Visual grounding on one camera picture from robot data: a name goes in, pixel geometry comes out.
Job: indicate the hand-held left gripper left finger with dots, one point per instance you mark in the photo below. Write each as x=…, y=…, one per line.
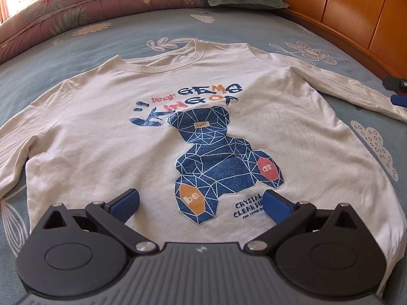
x=125, y=205

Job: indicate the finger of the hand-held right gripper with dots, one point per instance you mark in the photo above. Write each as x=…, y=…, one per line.
x=401, y=100
x=396, y=85

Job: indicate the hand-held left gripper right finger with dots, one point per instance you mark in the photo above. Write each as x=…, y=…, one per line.
x=278, y=207

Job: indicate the white printed long-sleeve shirt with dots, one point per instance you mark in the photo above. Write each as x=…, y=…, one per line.
x=111, y=133

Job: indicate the wooden headboard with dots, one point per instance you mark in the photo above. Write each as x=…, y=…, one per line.
x=349, y=6

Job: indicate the blue floral bed sheet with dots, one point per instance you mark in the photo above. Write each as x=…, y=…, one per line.
x=95, y=47

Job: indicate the pink floral quilt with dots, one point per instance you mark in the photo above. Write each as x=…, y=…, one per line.
x=79, y=3

